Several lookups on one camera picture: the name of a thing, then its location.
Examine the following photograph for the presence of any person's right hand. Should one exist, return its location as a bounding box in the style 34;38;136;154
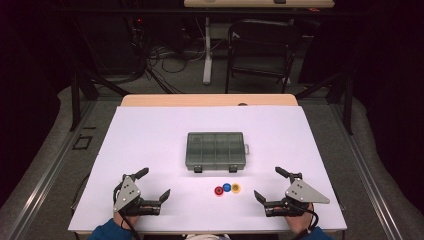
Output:
285;203;316;234

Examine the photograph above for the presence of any black folding chair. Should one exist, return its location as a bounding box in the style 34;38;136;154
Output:
224;19;298;94

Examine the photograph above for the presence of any wooden desk with white leg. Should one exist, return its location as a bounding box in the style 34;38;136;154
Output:
183;0;335;85

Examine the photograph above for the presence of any person's light clothing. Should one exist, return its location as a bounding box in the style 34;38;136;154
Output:
183;233;231;240

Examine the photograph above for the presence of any right hand-held gripper black cable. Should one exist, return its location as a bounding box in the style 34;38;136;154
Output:
292;201;320;240

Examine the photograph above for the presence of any white table mat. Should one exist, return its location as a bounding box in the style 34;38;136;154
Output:
67;105;348;233

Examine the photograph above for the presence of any left hand-held gripper black cable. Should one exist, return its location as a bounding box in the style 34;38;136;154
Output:
112;181;142;240

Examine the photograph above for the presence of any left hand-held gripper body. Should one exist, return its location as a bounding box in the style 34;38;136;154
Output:
112;175;163;217

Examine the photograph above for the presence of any hand-held gripper black cable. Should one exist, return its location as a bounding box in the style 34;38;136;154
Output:
112;181;142;240
292;201;320;240

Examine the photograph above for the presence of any grey plastic compartment box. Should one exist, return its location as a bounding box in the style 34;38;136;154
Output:
184;131;250;174

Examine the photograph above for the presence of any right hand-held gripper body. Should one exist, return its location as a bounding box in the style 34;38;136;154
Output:
263;178;331;218

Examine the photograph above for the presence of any aluminium floor rail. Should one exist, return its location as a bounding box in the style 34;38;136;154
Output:
0;99;98;240
328;103;404;240

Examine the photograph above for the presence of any light wooden table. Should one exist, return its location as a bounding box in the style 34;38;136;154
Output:
119;93;299;108

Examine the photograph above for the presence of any person's left hand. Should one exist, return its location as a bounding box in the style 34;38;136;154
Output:
113;211;140;231

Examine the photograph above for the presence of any tangle of floor cables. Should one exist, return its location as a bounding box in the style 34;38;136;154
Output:
146;43;208;75

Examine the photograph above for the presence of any black metal frame stand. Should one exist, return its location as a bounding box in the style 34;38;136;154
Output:
68;66;131;132
294;71;354;136

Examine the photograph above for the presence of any dark equipment rack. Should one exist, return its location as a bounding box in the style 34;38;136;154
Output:
125;16;148;69

